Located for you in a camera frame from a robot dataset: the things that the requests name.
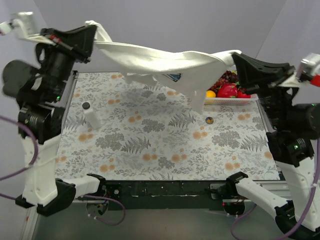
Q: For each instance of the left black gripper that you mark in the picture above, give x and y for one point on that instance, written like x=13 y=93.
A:
x=65 y=44

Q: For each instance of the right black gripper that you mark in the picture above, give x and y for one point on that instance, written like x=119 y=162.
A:
x=272 y=81

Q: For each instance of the white daisy print t-shirt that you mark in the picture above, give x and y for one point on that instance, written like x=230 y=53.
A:
x=190 y=73

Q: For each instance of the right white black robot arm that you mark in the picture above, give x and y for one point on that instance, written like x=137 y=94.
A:
x=290 y=143

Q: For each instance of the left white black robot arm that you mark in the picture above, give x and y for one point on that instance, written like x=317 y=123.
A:
x=37 y=92

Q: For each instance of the dark red grape bunch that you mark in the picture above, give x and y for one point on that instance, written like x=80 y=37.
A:
x=229 y=77

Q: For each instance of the red apple toy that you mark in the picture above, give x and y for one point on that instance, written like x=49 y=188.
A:
x=242 y=95

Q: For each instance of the red dragon fruit toy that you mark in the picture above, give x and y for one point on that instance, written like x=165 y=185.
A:
x=229 y=90

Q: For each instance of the white plastic fruit basket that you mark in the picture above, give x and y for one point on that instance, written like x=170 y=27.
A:
x=230 y=101

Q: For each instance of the orange yellow fruit toy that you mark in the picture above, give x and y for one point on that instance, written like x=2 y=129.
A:
x=210 y=94

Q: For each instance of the white bottle black cap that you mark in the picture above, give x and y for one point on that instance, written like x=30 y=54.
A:
x=91 y=115

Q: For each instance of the floral patterned table mat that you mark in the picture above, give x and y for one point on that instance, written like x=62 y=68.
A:
x=151 y=133

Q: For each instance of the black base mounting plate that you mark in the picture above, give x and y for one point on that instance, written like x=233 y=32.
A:
x=166 y=194

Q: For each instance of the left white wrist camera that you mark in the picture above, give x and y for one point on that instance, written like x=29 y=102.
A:
x=22 y=24

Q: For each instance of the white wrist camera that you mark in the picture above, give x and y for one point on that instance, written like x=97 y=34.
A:
x=22 y=24
x=309 y=69

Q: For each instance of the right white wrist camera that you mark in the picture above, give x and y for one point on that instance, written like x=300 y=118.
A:
x=309 y=69

